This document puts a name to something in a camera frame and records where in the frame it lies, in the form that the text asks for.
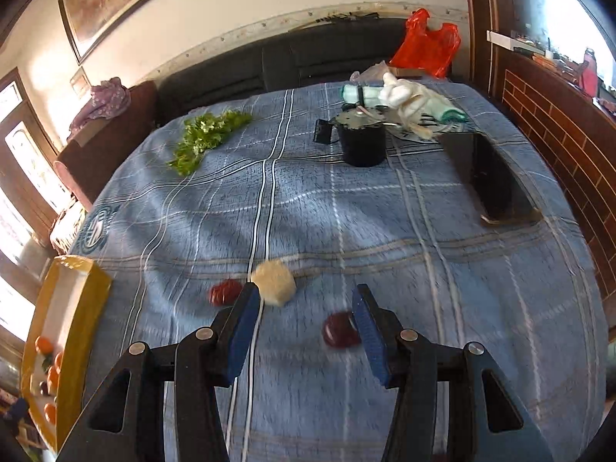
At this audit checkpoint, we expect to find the dark red plum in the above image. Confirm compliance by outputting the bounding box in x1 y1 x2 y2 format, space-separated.
321 311 361 349

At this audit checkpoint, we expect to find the small red fruit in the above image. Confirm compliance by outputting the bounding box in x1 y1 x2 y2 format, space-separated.
208 280 243 306

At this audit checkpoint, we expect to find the pale peeled fruit piece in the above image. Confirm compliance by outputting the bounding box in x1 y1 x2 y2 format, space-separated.
249 260 296 306

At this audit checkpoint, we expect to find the yellow rimmed white tray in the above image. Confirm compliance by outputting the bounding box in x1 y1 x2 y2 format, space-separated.
20 254 112 453

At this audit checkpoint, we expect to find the blue plaid tablecloth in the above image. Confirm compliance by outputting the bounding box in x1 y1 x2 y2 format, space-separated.
72 82 608 461

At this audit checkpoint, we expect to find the orange mandarin with leaves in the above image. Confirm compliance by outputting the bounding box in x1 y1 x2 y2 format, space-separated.
34 336 54 357

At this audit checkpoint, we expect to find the black smartphone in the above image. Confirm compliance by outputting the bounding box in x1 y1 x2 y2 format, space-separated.
437 131 543 228

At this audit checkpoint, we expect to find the patterned blanket seat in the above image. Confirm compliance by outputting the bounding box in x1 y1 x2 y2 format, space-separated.
49 201 87 254

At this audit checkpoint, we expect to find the green lettuce bunch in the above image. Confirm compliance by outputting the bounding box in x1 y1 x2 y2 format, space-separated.
167 110 253 176

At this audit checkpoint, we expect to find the black cup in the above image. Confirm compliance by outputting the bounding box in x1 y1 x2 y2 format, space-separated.
333 107 386 168

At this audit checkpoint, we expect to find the brown armchair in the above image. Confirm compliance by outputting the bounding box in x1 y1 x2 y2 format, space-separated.
52 81 157 211

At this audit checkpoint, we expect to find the purple cloth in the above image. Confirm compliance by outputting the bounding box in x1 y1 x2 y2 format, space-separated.
68 76 132 141

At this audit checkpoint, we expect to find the red plastic bag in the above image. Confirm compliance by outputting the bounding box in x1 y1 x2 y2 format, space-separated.
390 8 462 78

